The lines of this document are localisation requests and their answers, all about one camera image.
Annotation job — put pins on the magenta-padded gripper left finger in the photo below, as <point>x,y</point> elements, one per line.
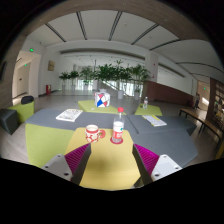
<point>61,166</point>

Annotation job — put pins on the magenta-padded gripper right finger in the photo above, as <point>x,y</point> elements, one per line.
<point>163,166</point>

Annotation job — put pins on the clear water bottle red cap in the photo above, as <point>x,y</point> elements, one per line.
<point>118,128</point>

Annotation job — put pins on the red and white mug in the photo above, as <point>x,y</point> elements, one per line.
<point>92,133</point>

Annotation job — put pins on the yellow and white booklet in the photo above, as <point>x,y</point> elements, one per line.
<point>154,120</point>

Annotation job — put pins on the white printed magazine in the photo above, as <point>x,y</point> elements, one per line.
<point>69,115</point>

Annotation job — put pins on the flat round red coaster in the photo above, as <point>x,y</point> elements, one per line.
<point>116,143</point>

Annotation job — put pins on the long wooden bench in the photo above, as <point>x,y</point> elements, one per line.
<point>203,121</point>

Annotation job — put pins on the small clear drink bottle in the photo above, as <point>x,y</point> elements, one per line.
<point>145,104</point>

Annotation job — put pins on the dark grey ottoman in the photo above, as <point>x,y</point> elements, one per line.
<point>8,120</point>

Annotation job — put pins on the person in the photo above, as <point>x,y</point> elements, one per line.
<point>197,101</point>

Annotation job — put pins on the white red blue polyhedron box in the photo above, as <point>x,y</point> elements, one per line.
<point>102,100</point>

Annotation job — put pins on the red fire extinguisher box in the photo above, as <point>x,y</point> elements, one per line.
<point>48,89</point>

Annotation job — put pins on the wooden shelf unit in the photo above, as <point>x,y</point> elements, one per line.
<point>216,101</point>

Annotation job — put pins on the row of potted green plants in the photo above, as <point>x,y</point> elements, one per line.
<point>106,71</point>

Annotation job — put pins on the framed wall picture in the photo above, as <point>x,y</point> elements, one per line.
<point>51,65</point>

